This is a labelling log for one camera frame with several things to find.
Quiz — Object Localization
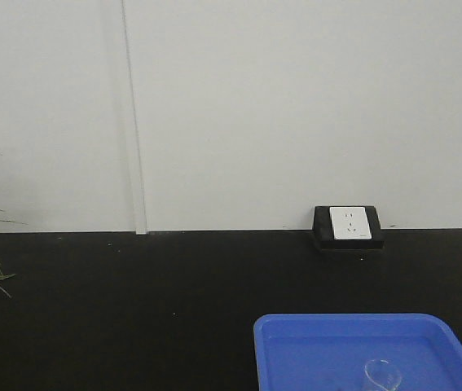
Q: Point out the clear glass beaker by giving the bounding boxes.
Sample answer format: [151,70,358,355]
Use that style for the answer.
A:
[362,359,403,391]

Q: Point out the blue plastic tray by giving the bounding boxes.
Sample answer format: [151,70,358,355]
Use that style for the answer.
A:
[253,314,462,390]

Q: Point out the white wall cable conduit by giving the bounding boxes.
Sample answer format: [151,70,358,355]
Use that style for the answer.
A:
[120,0,149,236]

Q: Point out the white wall power socket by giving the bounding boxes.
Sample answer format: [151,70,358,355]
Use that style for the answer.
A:
[312,205,384,251]

